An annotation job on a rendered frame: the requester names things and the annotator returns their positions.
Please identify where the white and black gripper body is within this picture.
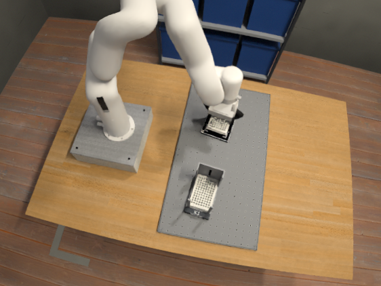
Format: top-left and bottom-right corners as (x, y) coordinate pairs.
(230, 100), (239, 116)

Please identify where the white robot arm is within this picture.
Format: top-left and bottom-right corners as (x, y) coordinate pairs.
(85, 0), (243, 142)

